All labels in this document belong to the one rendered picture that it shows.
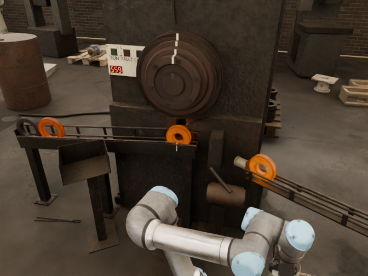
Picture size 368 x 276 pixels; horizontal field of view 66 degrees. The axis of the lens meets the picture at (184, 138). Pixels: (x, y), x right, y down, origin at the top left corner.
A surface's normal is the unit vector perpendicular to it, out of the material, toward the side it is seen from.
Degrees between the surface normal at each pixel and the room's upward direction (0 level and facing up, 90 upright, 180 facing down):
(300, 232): 20
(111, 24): 90
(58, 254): 0
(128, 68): 90
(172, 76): 90
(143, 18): 90
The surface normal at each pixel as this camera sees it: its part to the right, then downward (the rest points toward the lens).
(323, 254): 0.02, -0.87
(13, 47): 0.45, 0.45
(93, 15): -0.23, 0.48
